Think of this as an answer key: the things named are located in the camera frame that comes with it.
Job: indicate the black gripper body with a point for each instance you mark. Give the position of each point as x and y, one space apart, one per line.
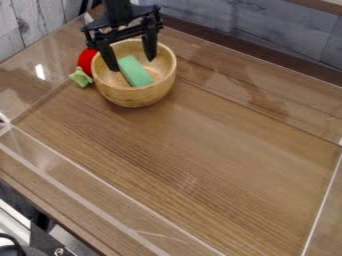
123 21

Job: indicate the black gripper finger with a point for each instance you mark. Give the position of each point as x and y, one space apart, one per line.
150 42
108 55

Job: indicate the green rectangular stick block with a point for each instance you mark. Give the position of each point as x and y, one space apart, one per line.
133 71

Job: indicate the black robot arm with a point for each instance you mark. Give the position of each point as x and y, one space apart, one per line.
124 21

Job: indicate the brown wooden bowl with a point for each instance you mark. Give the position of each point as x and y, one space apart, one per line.
113 86

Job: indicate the red plush tomato toy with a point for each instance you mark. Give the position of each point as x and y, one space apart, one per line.
81 76

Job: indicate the clear acrylic table barrier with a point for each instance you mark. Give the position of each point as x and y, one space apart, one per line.
187 192

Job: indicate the black table clamp mount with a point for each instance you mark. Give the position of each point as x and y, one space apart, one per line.
41 240

